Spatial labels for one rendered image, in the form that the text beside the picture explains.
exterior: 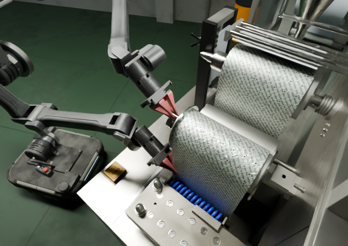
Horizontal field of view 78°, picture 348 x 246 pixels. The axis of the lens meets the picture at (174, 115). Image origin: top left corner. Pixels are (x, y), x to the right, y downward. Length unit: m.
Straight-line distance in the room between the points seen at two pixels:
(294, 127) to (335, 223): 0.91
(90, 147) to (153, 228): 1.29
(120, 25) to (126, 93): 1.92
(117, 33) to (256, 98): 0.47
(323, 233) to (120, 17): 0.76
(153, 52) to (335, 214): 0.54
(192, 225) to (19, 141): 2.15
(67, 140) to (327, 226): 1.92
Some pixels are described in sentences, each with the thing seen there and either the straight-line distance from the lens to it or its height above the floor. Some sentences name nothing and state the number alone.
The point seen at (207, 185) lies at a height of 1.14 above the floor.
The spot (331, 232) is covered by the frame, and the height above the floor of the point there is 1.46.
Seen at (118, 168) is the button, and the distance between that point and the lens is 0.97.
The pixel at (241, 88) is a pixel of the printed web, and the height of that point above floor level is 1.33.
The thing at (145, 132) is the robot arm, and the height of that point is 1.19.
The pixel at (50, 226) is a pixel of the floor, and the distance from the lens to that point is 2.04.
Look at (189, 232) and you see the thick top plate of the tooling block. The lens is 0.75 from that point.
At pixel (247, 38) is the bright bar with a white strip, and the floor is 1.45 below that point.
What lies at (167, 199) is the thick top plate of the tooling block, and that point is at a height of 1.03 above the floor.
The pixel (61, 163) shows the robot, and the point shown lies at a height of 0.26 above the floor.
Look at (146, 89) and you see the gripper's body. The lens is 0.62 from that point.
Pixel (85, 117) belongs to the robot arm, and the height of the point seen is 1.20.
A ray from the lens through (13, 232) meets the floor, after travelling 2.17.
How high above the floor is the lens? 1.76
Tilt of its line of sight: 49 degrees down
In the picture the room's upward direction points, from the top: straight up
